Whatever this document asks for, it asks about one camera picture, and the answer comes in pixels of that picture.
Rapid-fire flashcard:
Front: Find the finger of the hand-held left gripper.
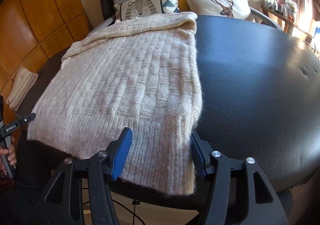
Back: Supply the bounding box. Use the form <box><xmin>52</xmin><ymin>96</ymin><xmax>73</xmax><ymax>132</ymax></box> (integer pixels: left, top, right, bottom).
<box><xmin>14</xmin><ymin>112</ymin><xmax>37</xmax><ymax>127</ymax></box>

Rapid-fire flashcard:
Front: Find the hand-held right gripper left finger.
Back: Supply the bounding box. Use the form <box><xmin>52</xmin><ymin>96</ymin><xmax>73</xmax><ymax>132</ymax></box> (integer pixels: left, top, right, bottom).
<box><xmin>26</xmin><ymin>127</ymin><xmax>133</xmax><ymax>225</ymax></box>

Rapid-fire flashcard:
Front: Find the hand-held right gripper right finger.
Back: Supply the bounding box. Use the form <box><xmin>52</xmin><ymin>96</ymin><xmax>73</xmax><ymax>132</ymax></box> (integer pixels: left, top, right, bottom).
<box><xmin>190</xmin><ymin>131</ymin><xmax>290</xmax><ymax>225</ymax></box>

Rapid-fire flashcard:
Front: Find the cream knitted sweater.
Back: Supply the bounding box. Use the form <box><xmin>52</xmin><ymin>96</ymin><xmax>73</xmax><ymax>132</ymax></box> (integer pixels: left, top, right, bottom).
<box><xmin>26</xmin><ymin>11</ymin><xmax>203</xmax><ymax>195</ymax></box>

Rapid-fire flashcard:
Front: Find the person's left hand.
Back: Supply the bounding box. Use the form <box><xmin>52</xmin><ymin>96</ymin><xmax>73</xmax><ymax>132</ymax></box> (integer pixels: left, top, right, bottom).
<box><xmin>0</xmin><ymin>143</ymin><xmax>17</xmax><ymax>165</ymax></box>

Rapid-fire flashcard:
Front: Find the folded pale pink garment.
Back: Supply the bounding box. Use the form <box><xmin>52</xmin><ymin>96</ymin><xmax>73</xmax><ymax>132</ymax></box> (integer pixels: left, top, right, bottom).
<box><xmin>5</xmin><ymin>66</ymin><xmax>38</xmax><ymax>111</ymax></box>

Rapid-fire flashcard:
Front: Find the black leather padded table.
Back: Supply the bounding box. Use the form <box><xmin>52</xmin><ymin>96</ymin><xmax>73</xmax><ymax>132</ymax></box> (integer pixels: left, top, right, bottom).
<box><xmin>15</xmin><ymin>15</ymin><xmax>320</xmax><ymax>212</ymax></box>

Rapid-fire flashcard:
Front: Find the tiger print pillow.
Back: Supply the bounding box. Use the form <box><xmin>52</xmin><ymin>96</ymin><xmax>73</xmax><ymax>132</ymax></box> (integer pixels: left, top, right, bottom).
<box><xmin>114</xmin><ymin>0</ymin><xmax>180</xmax><ymax>21</ymax></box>

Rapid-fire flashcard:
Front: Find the cream deer print pillow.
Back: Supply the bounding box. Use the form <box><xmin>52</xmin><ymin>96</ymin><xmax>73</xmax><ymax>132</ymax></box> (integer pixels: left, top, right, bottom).
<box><xmin>185</xmin><ymin>0</ymin><xmax>257</xmax><ymax>23</ymax></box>

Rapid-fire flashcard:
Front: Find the wooden side table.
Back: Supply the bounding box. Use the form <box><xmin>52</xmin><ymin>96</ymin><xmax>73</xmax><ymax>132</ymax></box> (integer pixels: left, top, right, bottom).
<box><xmin>260</xmin><ymin>0</ymin><xmax>320</xmax><ymax>52</ymax></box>

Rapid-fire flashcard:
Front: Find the black cable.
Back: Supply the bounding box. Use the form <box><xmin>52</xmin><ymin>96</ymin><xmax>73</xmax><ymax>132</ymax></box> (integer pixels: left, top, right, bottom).
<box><xmin>12</xmin><ymin>180</ymin><xmax>44</xmax><ymax>189</ymax></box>
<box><xmin>82</xmin><ymin>185</ymin><xmax>150</xmax><ymax>225</ymax></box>

